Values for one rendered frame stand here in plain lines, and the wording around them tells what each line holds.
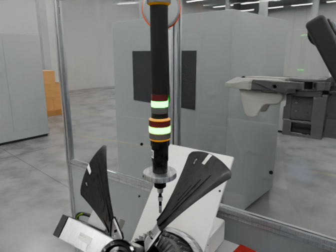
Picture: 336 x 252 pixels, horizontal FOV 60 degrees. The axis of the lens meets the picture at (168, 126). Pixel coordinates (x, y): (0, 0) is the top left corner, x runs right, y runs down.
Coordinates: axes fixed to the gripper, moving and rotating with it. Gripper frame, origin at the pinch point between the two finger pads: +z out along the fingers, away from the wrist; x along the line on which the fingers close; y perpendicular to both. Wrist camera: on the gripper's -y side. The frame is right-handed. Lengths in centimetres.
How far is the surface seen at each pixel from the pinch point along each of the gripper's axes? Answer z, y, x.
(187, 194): 15.1, 29.7, 10.4
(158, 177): 13.9, 19.9, -3.3
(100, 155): 46, 26, 11
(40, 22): 891, -96, 550
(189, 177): 17.7, 27.9, 16.0
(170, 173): 13.2, 19.9, -0.1
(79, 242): 53, 56, 6
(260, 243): 11, 78, 70
